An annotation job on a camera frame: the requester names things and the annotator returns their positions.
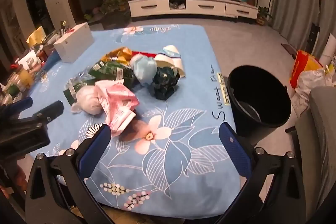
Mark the red yellow shopping bag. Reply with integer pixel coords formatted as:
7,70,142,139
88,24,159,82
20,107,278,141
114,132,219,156
289,50,323,88

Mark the white box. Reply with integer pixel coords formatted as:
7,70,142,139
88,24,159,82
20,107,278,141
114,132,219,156
53,22,94,64

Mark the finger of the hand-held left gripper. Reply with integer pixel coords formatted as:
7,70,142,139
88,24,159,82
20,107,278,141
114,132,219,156
7,100,65,130
0,96,34,122

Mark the pink packet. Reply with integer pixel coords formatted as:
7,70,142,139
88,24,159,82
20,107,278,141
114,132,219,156
94,80,139,134

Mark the large white plastic bag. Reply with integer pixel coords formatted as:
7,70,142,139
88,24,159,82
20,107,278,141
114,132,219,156
295,68,336,98

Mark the red cardboard box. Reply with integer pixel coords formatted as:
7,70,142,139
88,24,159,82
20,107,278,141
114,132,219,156
131,51,156,59

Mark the black plastic bucket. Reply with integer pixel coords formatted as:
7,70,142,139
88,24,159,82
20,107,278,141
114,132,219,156
227,65,292,136

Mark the yellow paper bag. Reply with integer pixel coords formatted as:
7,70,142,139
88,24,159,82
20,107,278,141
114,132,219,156
26,26,46,46

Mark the striped paper cup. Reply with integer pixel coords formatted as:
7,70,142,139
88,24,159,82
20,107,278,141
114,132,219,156
154,45,185,77

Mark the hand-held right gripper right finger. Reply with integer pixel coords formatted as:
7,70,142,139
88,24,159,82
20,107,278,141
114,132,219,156
215,122,307,224

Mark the white television cabinet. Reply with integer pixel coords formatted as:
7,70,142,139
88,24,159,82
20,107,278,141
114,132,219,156
128,0,259,22

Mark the cluster of potted plants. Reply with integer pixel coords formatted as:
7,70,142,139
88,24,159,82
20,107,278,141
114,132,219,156
101,0,129,14

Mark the green snack packet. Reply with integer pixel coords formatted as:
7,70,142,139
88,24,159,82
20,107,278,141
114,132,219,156
88,61,135,88

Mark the light blue bag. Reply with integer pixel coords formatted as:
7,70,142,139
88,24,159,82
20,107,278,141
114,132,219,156
130,54,157,86

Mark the small potted plant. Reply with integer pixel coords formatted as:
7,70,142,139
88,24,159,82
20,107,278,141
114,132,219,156
256,5,273,26

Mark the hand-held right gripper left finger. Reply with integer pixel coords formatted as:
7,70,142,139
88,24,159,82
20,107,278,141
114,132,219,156
24,124,113,224

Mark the blue floral blanket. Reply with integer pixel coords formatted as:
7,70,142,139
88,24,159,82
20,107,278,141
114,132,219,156
20,24,243,219

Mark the grey sofa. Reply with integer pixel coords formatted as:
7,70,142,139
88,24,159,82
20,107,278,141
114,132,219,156
294,86,336,224

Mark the yellow chip bag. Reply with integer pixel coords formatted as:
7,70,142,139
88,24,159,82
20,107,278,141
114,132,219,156
101,47,134,67

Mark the dark green bag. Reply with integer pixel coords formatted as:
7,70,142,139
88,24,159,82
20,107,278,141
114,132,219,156
152,66,181,101

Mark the clear plastic wrapper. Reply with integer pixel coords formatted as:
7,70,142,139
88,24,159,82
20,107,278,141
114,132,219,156
64,69,97,106

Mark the upright vacuum cleaner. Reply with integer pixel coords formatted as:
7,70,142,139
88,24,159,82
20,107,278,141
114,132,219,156
306,0,323,54

